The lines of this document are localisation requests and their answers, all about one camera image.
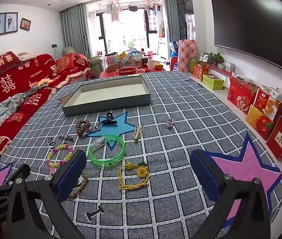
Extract beige armchair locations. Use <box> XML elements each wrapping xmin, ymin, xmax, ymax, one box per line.
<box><xmin>88</xmin><ymin>55</ymin><xmax>107</xmax><ymax>78</ymax></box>

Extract brown spiral hair tie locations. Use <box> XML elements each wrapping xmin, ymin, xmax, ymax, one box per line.
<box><xmin>76</xmin><ymin>120</ymin><xmax>91</xmax><ymax>137</ymax></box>

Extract grey shallow tray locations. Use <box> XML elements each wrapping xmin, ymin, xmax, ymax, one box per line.
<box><xmin>61</xmin><ymin>75</ymin><xmax>151</xmax><ymax>117</ymax></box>

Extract orange gift box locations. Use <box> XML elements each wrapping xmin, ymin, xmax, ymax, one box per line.
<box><xmin>253</xmin><ymin>88</ymin><xmax>281</xmax><ymax>120</ymax></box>

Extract red patterned tall box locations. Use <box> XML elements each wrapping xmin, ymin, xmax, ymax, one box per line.
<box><xmin>177</xmin><ymin>39</ymin><xmax>197</xmax><ymax>73</ymax></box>

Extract grey checked blanket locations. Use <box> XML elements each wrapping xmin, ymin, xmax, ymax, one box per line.
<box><xmin>0</xmin><ymin>71</ymin><xmax>282</xmax><ymax>239</ymax></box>

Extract red lettered pillow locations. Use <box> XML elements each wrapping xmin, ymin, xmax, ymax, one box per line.
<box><xmin>0</xmin><ymin>51</ymin><xmax>23</xmax><ymax>80</ymax></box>

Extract red patterned cushion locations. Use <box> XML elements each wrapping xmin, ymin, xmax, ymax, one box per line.
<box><xmin>56</xmin><ymin>53</ymin><xmax>74</xmax><ymax>74</ymax></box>

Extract beige hair clip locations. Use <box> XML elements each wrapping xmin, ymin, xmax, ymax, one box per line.
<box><xmin>133</xmin><ymin>125</ymin><xmax>145</xmax><ymax>143</ymax></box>

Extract dark glass cabinet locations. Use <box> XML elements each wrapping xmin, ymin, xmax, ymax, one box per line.
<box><xmin>175</xmin><ymin>0</ymin><xmax>195</xmax><ymax>42</ymax></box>

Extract brown braided hair band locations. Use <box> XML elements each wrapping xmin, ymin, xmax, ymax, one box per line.
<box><xmin>69</xmin><ymin>171</ymin><xmax>89</xmax><ymax>199</ymax></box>

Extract hanging laundry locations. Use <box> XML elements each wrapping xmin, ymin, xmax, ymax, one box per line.
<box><xmin>98</xmin><ymin>0</ymin><xmax>162</xmax><ymax>21</ymax></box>

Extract light grey crumpled clothes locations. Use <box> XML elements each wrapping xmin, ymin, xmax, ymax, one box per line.
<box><xmin>0</xmin><ymin>93</ymin><xmax>27</xmax><ymax>140</ymax></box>

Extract red round table mat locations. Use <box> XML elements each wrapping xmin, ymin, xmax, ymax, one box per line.
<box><xmin>98</xmin><ymin>67</ymin><xmax>167</xmax><ymax>80</ymax></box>

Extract red gift box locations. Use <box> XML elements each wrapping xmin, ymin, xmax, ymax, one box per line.
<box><xmin>227</xmin><ymin>77</ymin><xmax>254</xmax><ymax>115</ymax></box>

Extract yellow sunflower hair tie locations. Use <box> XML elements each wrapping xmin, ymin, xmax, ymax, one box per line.
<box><xmin>118</xmin><ymin>162</ymin><xmax>150</xmax><ymax>192</ymax></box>

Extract silver beaded hair clip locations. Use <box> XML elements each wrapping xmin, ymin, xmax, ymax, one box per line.
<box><xmin>58</xmin><ymin>133</ymin><xmax>76</xmax><ymax>141</ymax></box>

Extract red plastic stool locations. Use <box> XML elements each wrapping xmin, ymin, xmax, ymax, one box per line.
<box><xmin>169</xmin><ymin>56</ymin><xmax>179</xmax><ymax>72</ymax></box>

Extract red covered sofa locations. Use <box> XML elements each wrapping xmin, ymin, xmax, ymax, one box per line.
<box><xmin>0</xmin><ymin>52</ymin><xmax>94</xmax><ymax>180</ymax></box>

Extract grey twisted cloth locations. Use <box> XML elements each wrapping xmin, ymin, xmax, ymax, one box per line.
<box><xmin>24</xmin><ymin>79</ymin><xmax>54</xmax><ymax>98</ymax></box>

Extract small potted plant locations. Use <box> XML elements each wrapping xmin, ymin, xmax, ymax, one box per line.
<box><xmin>209</xmin><ymin>52</ymin><xmax>225</xmax><ymax>67</ymax></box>

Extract black wall television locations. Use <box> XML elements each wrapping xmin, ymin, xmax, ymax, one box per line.
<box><xmin>211</xmin><ymin>0</ymin><xmax>282</xmax><ymax>80</ymax></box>

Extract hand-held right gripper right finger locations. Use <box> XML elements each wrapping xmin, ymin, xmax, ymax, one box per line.
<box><xmin>190</xmin><ymin>150</ymin><xmax>273</xmax><ymax>239</ymax></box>

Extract black hair claw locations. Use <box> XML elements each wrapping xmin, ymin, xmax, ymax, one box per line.
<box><xmin>99</xmin><ymin>113</ymin><xmax>118</xmax><ymax>125</ymax></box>

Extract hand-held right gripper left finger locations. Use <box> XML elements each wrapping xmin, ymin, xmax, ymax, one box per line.
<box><xmin>5</xmin><ymin>150</ymin><xmax>88</xmax><ymax>239</ymax></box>

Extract red colander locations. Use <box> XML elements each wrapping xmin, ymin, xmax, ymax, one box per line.
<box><xmin>116</xmin><ymin>66</ymin><xmax>138</xmax><ymax>75</ymax></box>

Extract yellow red fruit box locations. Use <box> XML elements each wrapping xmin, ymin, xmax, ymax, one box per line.
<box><xmin>245</xmin><ymin>104</ymin><xmax>274</xmax><ymax>140</ymax></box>

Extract red square label box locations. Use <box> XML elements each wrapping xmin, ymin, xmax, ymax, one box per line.
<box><xmin>266</xmin><ymin>116</ymin><xmax>282</xmax><ymax>160</ymax></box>

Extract colourful beaded bracelet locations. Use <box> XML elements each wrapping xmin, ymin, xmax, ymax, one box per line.
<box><xmin>46</xmin><ymin>144</ymin><xmax>74</xmax><ymax>169</ymax></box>

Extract green translucent bracelet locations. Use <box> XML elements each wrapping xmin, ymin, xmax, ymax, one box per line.
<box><xmin>88</xmin><ymin>134</ymin><xmax>126</xmax><ymax>167</ymax></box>

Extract orange red gift bag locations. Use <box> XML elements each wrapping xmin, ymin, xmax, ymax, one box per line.
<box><xmin>192</xmin><ymin>63</ymin><xmax>209</xmax><ymax>80</ymax></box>

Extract grey-blue curtain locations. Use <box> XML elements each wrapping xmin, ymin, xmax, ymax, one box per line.
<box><xmin>164</xmin><ymin>0</ymin><xmax>180</xmax><ymax>43</ymax></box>
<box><xmin>59</xmin><ymin>3</ymin><xmax>89</xmax><ymax>58</ymax></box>

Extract small framed photo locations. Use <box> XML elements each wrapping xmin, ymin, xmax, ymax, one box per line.
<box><xmin>20</xmin><ymin>18</ymin><xmax>31</xmax><ymax>32</ymax></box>

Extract stack of green boxes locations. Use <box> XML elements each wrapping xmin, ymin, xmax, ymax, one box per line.
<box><xmin>202</xmin><ymin>73</ymin><xmax>225</xmax><ymax>91</ymax></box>

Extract red wall shelf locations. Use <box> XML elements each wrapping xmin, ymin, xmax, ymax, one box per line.
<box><xmin>208</xmin><ymin>64</ymin><xmax>259</xmax><ymax>80</ymax></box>

